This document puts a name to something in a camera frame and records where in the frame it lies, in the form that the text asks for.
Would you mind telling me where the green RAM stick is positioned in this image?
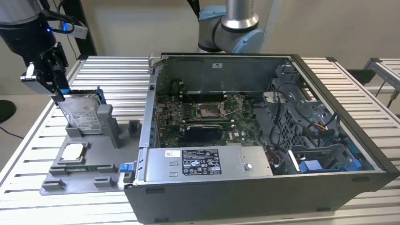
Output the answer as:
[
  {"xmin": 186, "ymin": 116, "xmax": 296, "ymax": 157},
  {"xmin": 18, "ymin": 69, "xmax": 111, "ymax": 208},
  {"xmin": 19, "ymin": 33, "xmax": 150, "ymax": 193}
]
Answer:
[{"xmin": 66, "ymin": 165, "xmax": 111, "ymax": 170}]

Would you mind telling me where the grey disk bay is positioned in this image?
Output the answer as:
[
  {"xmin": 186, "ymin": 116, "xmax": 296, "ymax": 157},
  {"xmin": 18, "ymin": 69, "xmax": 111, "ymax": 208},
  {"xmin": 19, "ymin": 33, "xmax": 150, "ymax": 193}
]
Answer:
[{"xmin": 287, "ymin": 142, "xmax": 367, "ymax": 175}]

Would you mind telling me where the silver camera on black mount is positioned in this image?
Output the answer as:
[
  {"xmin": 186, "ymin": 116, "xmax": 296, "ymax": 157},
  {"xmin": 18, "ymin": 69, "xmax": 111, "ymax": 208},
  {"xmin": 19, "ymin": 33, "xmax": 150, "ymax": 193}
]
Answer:
[{"xmin": 62, "ymin": 21, "xmax": 90, "ymax": 40}]

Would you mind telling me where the yellow and black power wire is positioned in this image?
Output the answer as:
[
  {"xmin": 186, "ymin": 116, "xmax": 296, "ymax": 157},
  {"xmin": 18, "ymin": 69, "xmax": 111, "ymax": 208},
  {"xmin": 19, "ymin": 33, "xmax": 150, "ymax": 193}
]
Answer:
[{"xmin": 308, "ymin": 121, "xmax": 335, "ymax": 141}]

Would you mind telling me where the thin metal locking lever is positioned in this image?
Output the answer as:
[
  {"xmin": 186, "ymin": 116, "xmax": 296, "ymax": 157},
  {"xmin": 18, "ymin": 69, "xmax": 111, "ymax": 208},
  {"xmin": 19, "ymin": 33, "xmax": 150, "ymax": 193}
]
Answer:
[{"xmin": 182, "ymin": 90, "xmax": 198, "ymax": 105}]

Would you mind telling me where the green motherboard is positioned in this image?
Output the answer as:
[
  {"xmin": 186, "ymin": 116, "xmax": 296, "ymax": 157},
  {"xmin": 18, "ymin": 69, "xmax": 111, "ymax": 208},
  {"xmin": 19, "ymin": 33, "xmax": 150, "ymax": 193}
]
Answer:
[{"xmin": 155, "ymin": 93, "xmax": 270, "ymax": 148}]

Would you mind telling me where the grey parts rack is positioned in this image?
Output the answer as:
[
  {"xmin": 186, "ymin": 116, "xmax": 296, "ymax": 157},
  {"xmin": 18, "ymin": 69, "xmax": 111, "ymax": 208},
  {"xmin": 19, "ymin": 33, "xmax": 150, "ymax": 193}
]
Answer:
[{"xmin": 40, "ymin": 103, "xmax": 143, "ymax": 195}]

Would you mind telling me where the blue disk carrier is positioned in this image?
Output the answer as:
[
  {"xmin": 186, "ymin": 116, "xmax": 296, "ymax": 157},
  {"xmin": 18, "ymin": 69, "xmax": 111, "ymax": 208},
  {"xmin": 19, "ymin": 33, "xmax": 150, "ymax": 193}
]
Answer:
[{"xmin": 299, "ymin": 140, "xmax": 364, "ymax": 173}]

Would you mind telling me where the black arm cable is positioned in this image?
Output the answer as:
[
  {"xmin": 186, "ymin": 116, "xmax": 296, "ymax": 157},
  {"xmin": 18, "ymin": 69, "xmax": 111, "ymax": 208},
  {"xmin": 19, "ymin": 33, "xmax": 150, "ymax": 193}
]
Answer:
[{"xmin": 187, "ymin": 0, "xmax": 203, "ymax": 19}]

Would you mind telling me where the black RAM slot bank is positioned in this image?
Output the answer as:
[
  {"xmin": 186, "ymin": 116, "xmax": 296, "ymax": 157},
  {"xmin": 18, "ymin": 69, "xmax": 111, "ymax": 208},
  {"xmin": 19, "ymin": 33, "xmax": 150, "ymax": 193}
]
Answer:
[
  {"xmin": 183, "ymin": 91, "xmax": 228, "ymax": 103},
  {"xmin": 183, "ymin": 118, "xmax": 235, "ymax": 125}
]

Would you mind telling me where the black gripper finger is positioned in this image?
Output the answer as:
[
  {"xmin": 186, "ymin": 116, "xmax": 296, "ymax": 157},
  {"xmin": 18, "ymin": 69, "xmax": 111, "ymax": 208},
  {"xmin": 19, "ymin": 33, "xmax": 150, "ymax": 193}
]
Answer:
[{"xmin": 36, "ymin": 43, "xmax": 70, "ymax": 102}]

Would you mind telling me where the silver CPU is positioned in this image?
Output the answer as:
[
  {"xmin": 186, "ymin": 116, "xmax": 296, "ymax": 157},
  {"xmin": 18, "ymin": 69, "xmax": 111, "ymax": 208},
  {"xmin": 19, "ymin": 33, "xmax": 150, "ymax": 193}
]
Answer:
[{"xmin": 60, "ymin": 143, "xmax": 86, "ymax": 161}]

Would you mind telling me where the black round chair base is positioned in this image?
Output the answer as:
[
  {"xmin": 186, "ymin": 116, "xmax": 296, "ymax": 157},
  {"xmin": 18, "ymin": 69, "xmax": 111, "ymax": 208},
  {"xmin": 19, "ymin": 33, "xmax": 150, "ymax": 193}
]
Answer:
[{"xmin": 0, "ymin": 99, "xmax": 18, "ymax": 124}]

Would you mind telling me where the black box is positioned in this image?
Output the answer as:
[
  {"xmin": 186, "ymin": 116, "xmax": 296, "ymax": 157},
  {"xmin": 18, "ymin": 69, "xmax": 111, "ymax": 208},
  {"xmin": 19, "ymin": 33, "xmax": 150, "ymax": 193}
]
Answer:
[{"xmin": 346, "ymin": 69, "xmax": 376, "ymax": 86}]

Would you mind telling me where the CPU socket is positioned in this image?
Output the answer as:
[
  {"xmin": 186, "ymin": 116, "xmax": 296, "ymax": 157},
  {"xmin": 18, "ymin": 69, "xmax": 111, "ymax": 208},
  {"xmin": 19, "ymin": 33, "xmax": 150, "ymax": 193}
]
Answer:
[{"xmin": 195, "ymin": 102, "xmax": 226, "ymax": 119}]

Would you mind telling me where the black graphics card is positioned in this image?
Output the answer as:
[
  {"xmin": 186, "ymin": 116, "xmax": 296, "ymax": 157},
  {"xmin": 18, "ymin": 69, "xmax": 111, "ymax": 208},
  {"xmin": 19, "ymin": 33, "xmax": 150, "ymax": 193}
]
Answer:
[{"xmin": 184, "ymin": 125, "xmax": 224, "ymax": 143}]

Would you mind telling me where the grey perforated drive cage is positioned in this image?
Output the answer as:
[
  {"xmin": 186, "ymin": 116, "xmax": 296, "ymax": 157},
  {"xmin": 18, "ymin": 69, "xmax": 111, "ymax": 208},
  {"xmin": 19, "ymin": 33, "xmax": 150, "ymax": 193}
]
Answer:
[{"xmin": 252, "ymin": 77, "xmax": 344, "ymax": 153}]

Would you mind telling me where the pale blue data wire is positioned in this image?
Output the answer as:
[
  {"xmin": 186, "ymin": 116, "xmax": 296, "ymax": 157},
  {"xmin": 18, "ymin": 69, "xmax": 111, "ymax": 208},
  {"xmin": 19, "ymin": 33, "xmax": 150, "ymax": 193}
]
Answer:
[{"xmin": 324, "ymin": 137, "xmax": 354, "ymax": 147}]

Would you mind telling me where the black open PC case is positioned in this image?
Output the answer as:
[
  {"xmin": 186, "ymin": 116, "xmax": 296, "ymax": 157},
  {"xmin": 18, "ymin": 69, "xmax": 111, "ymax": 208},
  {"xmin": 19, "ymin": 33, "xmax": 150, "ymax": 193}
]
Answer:
[{"xmin": 124, "ymin": 52, "xmax": 400, "ymax": 225}]

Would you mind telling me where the hard disk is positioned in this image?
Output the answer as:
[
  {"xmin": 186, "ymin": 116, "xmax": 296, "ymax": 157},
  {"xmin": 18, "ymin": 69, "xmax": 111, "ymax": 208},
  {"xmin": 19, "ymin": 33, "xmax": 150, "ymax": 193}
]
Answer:
[{"xmin": 51, "ymin": 86, "xmax": 107, "ymax": 135}]

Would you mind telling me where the metal socket cover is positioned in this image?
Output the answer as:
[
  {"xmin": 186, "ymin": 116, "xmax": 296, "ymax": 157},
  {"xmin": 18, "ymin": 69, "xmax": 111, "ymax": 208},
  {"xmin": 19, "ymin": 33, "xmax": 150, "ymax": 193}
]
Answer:
[{"xmin": 223, "ymin": 97, "xmax": 247, "ymax": 116}]

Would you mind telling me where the silver power supply unit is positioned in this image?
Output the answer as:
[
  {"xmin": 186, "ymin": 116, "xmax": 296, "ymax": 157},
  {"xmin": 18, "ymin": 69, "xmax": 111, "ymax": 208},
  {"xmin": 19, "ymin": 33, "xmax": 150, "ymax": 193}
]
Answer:
[{"xmin": 146, "ymin": 146, "xmax": 275, "ymax": 182}]

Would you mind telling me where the metal slat side table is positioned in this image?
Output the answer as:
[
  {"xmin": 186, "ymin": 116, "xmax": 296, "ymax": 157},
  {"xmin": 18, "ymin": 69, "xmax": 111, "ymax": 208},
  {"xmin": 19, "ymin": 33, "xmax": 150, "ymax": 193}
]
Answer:
[{"xmin": 362, "ymin": 57, "xmax": 400, "ymax": 94}]

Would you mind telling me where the black upright post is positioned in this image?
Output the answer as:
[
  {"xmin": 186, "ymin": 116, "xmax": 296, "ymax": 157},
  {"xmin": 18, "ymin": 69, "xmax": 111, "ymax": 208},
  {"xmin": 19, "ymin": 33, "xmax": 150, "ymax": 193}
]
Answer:
[{"xmin": 60, "ymin": 0, "xmax": 98, "ymax": 57}]

